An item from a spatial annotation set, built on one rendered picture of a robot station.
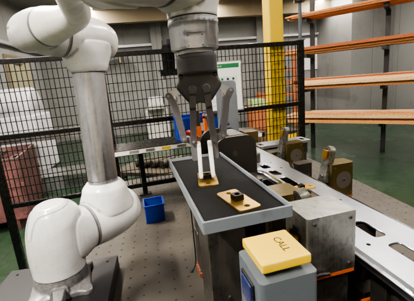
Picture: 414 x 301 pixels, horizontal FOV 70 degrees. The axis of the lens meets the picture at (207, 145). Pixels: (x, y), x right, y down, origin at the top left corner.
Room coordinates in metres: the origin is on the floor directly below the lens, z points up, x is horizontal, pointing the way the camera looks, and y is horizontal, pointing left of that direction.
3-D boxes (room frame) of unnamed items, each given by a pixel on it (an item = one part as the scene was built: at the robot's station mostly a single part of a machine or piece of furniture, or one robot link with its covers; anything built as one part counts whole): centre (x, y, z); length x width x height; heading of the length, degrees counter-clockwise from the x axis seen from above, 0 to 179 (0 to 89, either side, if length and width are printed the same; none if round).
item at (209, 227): (0.56, -0.01, 1.16); 0.37 x 0.14 x 0.02; 13
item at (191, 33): (0.57, 0.01, 1.43); 0.09 x 0.09 x 0.06
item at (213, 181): (0.57, 0.01, 1.17); 0.08 x 0.04 x 0.01; 3
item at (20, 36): (0.90, 0.46, 1.53); 0.18 x 0.14 x 0.13; 55
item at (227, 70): (1.88, -0.15, 1.30); 0.23 x 0.02 x 0.31; 103
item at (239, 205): (0.45, -0.04, 1.17); 0.08 x 0.04 x 0.01; 23
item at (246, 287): (0.30, -0.03, 1.11); 0.03 x 0.01 x 0.03; 13
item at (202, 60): (0.57, 0.01, 1.36); 0.08 x 0.07 x 0.09; 92
